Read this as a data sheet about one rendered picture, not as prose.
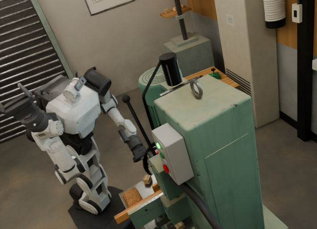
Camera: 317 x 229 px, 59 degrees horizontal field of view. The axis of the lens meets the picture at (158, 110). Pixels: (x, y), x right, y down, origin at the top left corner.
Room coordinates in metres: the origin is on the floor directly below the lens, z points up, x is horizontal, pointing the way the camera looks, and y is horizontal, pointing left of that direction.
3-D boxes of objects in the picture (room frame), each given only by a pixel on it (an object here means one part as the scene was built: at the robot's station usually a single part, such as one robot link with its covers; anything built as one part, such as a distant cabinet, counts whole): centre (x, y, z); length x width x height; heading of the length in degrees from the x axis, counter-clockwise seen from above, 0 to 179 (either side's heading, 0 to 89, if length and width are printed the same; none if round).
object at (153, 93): (1.00, -0.04, 1.35); 0.18 x 0.18 x 0.31
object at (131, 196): (1.00, 0.26, 0.91); 0.12 x 0.09 x 0.03; 17
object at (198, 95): (0.72, -0.13, 1.55); 0.06 x 0.02 x 0.07; 17
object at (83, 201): (1.70, 0.72, 0.28); 0.21 x 0.20 x 0.13; 47
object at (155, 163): (0.75, 0.04, 1.23); 0.09 x 0.08 x 0.15; 17
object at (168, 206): (0.78, 0.05, 1.02); 0.09 x 0.07 x 0.12; 107
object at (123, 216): (0.97, 0.05, 0.92); 0.62 x 0.02 x 0.04; 107
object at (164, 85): (0.87, -0.08, 1.54); 0.08 x 0.08 x 0.17; 17
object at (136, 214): (0.95, -0.01, 0.93); 0.60 x 0.02 x 0.06; 107
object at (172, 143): (0.65, 0.00, 1.40); 0.10 x 0.06 x 0.16; 17
